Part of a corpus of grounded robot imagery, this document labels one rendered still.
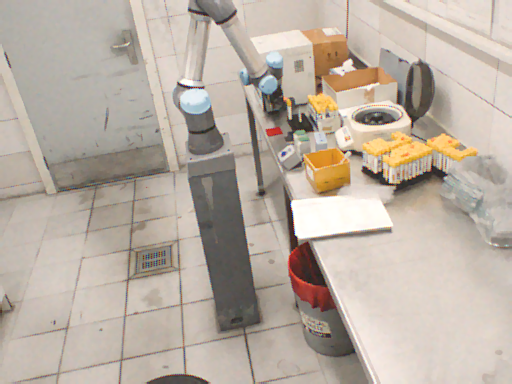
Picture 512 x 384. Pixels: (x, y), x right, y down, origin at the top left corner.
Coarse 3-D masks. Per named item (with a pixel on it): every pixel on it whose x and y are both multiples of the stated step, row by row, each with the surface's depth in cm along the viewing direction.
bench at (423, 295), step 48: (336, 144) 223; (288, 192) 199; (336, 192) 191; (432, 192) 183; (288, 240) 247; (336, 240) 167; (384, 240) 164; (432, 240) 161; (480, 240) 158; (336, 288) 148; (384, 288) 146; (432, 288) 143; (480, 288) 141; (384, 336) 131; (432, 336) 129; (480, 336) 127
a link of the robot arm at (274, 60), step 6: (270, 54) 226; (276, 54) 226; (264, 60) 227; (270, 60) 224; (276, 60) 224; (282, 60) 226; (270, 66) 226; (276, 66) 225; (282, 66) 228; (270, 72) 227; (276, 72) 228; (282, 72) 232; (276, 78) 232
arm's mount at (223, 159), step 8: (224, 136) 225; (224, 144) 219; (216, 152) 214; (224, 152) 213; (232, 152) 213; (192, 160) 212; (200, 160) 212; (208, 160) 213; (216, 160) 213; (224, 160) 214; (232, 160) 214; (192, 168) 214; (200, 168) 214; (208, 168) 215; (216, 168) 215; (224, 168) 216; (232, 168) 216
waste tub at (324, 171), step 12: (312, 156) 199; (324, 156) 200; (336, 156) 201; (312, 168) 190; (324, 168) 187; (336, 168) 189; (348, 168) 190; (312, 180) 194; (324, 180) 190; (336, 180) 191; (348, 180) 192
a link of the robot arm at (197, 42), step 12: (192, 0) 203; (192, 12) 204; (204, 12) 203; (192, 24) 208; (204, 24) 207; (192, 36) 209; (204, 36) 209; (192, 48) 211; (204, 48) 212; (192, 60) 212; (204, 60) 215; (192, 72) 214; (180, 84) 216; (192, 84) 215; (204, 84) 220; (180, 96) 216
